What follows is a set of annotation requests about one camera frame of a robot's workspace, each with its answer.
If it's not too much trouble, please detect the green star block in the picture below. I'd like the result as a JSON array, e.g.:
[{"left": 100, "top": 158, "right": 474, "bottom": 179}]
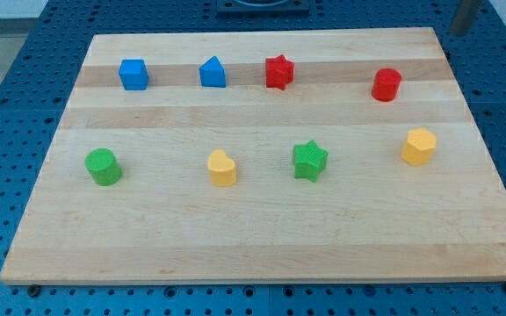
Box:
[{"left": 293, "top": 140, "right": 329, "bottom": 183}]

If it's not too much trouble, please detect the red star block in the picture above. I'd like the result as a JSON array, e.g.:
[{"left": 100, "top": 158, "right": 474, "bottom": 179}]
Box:
[{"left": 265, "top": 54, "right": 294, "bottom": 90}]

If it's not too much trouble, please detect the yellow heart block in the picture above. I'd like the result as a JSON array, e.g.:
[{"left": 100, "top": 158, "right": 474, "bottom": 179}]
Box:
[{"left": 207, "top": 149, "right": 237, "bottom": 187}]

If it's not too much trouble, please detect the blue triangle block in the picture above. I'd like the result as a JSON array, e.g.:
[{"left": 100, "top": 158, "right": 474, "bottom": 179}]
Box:
[{"left": 199, "top": 56, "right": 227, "bottom": 88}]

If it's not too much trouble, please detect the wooden board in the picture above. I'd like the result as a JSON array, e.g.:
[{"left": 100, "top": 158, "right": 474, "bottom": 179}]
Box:
[{"left": 0, "top": 27, "right": 506, "bottom": 285}]

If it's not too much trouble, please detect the blue cube block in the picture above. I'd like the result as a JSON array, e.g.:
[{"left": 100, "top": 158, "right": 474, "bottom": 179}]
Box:
[{"left": 119, "top": 59, "right": 148, "bottom": 90}]

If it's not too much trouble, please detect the red cylinder block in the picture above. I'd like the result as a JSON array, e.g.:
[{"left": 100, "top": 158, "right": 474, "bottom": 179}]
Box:
[{"left": 371, "top": 68, "right": 402, "bottom": 102}]

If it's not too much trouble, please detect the green cylinder block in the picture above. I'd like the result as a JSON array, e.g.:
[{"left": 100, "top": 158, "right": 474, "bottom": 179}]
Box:
[{"left": 84, "top": 148, "right": 122, "bottom": 186}]

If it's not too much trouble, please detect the yellow hexagon block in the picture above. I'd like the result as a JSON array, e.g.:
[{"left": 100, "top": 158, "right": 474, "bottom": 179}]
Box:
[{"left": 401, "top": 128, "right": 437, "bottom": 166}]

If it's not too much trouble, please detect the grey metal pole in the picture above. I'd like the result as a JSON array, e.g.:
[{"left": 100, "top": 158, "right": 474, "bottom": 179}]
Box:
[{"left": 449, "top": 0, "right": 483, "bottom": 37}]

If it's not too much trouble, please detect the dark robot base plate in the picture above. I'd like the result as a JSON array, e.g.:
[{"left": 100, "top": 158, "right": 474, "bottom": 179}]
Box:
[{"left": 215, "top": 0, "right": 311, "bottom": 15}]

